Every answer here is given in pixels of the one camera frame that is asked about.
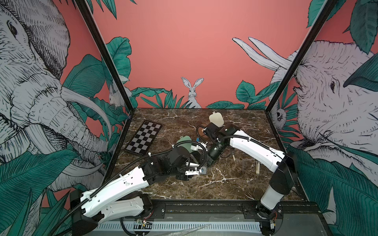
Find mint green clipper case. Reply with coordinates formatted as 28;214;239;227
175;135;194;154

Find brown clipper case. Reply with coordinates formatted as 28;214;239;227
197;128;206;141

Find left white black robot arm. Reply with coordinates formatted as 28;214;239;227
49;140;209;236

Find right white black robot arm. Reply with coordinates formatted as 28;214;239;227
200;123;298;212

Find cream clipper case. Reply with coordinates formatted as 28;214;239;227
209;112;224;127

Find black white checkerboard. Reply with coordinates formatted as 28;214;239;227
125;120;162;156

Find cream tweezers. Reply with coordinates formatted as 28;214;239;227
256;163;260;175

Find white perforated strip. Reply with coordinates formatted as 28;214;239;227
97;221;262;233

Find black aluminium front rail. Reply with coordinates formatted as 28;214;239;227
149;199;321;221

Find left black frame post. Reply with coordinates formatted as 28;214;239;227
75;0;134;112

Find black frame post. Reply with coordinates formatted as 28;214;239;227
265;0;338;113
75;0;134;112

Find right black frame post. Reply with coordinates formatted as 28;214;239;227
265;0;338;113

